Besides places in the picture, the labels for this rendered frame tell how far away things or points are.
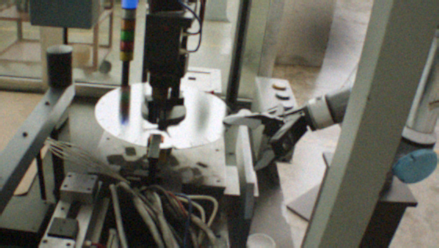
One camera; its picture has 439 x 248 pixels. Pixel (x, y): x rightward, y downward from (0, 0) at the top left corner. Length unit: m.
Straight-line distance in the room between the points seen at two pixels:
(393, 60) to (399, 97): 0.03
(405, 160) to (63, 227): 0.79
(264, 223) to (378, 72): 0.79
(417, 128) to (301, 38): 3.30
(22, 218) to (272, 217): 0.58
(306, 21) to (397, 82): 3.98
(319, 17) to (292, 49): 0.42
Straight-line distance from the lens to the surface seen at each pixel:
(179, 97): 0.93
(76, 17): 0.73
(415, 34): 0.31
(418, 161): 1.11
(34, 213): 0.93
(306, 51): 4.39
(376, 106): 0.32
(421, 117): 1.09
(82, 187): 0.89
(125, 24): 1.24
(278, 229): 1.05
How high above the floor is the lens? 1.43
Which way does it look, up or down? 28 degrees down
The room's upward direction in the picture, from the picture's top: 8 degrees clockwise
